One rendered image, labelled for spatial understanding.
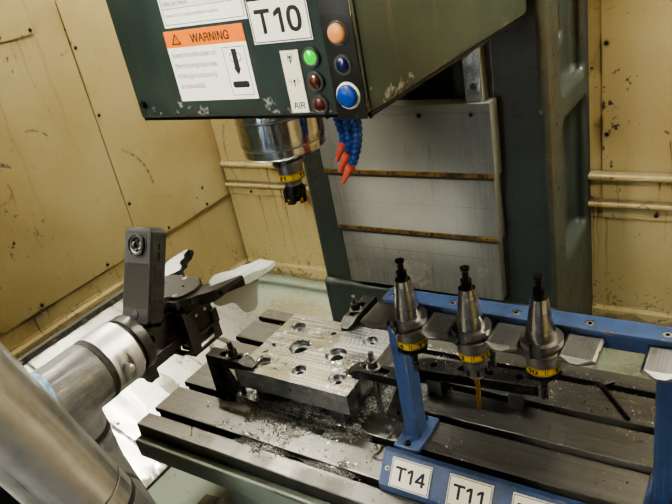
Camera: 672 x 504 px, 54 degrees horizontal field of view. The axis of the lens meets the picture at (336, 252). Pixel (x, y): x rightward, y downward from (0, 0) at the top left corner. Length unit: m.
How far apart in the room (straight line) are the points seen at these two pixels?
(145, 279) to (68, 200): 1.39
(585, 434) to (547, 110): 0.68
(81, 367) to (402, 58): 0.57
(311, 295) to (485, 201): 1.11
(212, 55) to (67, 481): 0.63
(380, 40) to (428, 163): 0.75
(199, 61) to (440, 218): 0.84
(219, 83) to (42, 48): 1.18
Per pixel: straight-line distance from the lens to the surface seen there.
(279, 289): 2.64
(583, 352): 1.02
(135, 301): 0.81
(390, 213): 1.74
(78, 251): 2.20
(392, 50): 0.94
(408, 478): 1.24
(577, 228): 1.95
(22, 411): 0.59
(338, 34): 0.87
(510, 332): 1.06
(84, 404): 0.75
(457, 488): 1.21
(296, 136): 1.18
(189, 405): 1.61
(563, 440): 1.34
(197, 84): 1.06
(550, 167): 1.58
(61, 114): 2.16
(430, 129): 1.59
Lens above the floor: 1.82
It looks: 26 degrees down
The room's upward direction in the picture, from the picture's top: 12 degrees counter-clockwise
